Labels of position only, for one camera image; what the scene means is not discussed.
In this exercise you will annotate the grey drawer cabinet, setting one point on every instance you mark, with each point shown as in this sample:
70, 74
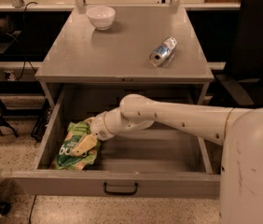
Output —
119, 56

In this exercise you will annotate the black drawer handle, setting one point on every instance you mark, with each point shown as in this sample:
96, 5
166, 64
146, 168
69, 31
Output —
120, 190

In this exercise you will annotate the wall power outlet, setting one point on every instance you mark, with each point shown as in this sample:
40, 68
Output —
9, 75

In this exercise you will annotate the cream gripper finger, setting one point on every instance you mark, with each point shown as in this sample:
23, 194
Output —
86, 143

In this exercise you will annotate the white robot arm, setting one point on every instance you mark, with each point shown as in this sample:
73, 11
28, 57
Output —
238, 130

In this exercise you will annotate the green rice chip bag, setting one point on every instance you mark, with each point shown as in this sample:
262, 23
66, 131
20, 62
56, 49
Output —
63, 160

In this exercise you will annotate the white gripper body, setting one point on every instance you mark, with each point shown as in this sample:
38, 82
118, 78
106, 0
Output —
98, 126

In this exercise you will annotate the white bowl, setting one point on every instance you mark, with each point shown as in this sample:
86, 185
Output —
101, 17

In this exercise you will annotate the black office chair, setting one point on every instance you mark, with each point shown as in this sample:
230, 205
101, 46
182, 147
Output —
241, 82

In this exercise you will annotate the silver blue soda can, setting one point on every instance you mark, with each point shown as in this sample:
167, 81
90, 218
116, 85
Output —
163, 52

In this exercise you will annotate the open grey top drawer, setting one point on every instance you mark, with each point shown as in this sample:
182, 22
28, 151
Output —
163, 162

